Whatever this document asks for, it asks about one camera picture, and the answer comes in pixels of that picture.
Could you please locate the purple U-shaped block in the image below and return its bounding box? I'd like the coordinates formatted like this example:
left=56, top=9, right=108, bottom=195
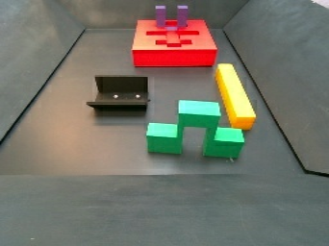
left=155, top=5, right=188, bottom=30

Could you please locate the black angled fixture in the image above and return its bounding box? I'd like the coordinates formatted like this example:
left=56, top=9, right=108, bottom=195
left=85, top=75, right=148, bottom=109

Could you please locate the green stepped block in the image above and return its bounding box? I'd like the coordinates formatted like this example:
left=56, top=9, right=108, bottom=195
left=146, top=99, right=246, bottom=160

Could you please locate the red slotted base block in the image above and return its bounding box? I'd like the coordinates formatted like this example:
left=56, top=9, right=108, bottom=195
left=131, top=19, right=216, bottom=67

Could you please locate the yellow long bar block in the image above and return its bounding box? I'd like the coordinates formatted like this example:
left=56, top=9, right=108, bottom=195
left=214, top=63, right=255, bottom=130

